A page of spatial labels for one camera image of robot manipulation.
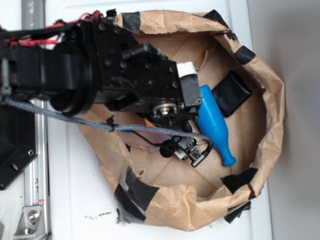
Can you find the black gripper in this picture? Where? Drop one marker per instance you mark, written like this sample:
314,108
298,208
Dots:
136,77

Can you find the yellow rubber duck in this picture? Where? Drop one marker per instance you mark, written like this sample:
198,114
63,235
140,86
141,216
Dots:
148,123

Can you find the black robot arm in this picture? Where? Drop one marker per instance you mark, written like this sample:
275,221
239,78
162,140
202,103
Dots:
50,64

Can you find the black square pouch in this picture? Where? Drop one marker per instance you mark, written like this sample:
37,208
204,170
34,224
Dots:
231,93

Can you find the blue plastic bottle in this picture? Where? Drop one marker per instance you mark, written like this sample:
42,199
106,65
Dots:
212,124

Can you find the brown paper bag bin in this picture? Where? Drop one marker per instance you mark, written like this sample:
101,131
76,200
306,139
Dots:
169,192

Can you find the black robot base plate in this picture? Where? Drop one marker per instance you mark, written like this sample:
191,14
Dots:
17,143

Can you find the aluminium frame rail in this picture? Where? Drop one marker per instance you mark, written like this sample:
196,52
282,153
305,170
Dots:
35,220

